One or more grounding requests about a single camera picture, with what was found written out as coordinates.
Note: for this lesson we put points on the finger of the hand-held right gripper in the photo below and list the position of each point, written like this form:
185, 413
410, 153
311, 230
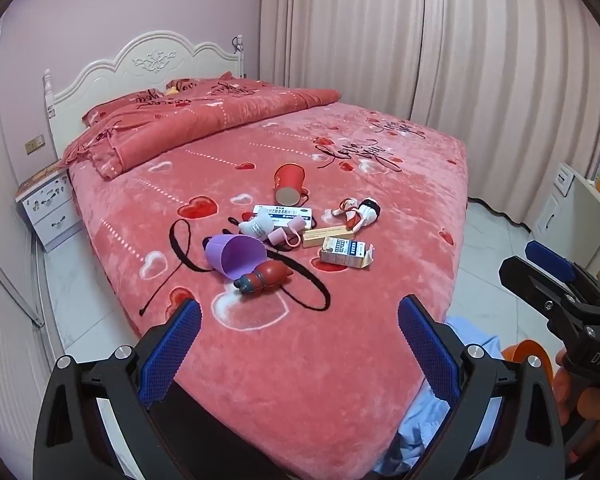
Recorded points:
525, 280
547, 260

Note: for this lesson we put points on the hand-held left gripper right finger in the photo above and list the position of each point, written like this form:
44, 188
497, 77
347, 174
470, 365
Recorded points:
425, 345

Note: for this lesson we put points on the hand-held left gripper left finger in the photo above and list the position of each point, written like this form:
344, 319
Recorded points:
172, 350

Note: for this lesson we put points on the tan long cardboard box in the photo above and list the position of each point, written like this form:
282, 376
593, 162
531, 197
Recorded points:
325, 236

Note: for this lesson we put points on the white plush toy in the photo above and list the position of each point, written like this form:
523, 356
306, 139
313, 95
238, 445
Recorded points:
257, 225

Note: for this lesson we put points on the person's right hand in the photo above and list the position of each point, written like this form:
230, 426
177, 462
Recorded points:
562, 385

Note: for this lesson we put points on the white desk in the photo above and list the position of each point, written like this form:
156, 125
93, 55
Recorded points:
570, 220

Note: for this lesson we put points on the purple cup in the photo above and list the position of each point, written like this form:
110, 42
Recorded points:
235, 257

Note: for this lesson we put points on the red and blue squishy toy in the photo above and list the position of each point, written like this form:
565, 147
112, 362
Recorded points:
267, 276

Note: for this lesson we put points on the person's black trousers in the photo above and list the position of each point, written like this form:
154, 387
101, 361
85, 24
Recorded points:
240, 450

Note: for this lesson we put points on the white blue-labelled carton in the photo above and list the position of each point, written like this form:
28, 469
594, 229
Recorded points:
345, 252

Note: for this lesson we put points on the white black plush figure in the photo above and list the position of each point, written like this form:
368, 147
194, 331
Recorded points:
370, 211

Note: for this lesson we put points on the small red white doll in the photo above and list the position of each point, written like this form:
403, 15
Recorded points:
349, 215

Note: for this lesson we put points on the bed with pink heart blanket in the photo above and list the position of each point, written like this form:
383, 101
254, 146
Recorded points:
380, 185

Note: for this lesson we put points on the white and blue medicine box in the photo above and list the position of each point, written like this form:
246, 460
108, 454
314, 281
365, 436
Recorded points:
292, 214

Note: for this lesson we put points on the white nightstand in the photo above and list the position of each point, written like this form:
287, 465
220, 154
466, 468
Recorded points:
50, 215

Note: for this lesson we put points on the red cup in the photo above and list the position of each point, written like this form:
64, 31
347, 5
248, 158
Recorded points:
290, 180

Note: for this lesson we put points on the folded pink quilt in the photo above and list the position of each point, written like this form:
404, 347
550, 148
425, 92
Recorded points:
205, 120

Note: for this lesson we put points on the pink printed pillow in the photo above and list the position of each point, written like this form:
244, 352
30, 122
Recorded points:
200, 84
125, 105

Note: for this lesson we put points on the cream pleated curtain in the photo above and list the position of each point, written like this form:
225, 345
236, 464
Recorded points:
380, 35

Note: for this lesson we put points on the white carved headboard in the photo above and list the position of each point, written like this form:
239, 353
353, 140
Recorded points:
150, 60

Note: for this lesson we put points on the gold wall socket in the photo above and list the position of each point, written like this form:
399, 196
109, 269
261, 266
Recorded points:
35, 144

